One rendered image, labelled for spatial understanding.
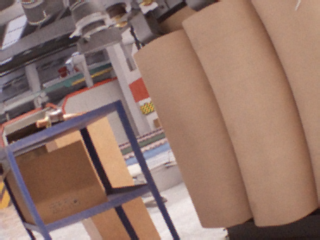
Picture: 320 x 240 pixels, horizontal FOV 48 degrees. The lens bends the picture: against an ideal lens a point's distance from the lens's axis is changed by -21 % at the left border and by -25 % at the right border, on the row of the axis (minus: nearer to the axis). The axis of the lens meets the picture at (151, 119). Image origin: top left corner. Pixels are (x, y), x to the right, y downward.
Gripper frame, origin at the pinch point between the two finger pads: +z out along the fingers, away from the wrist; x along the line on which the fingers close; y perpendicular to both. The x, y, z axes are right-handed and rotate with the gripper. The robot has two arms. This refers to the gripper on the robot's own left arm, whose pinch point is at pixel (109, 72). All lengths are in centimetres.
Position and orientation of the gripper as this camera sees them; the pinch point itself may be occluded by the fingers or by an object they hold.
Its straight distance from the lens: 125.9
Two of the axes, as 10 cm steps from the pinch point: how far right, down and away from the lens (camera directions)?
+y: 3.1, -1.3, -9.4
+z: 3.8, 9.3, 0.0
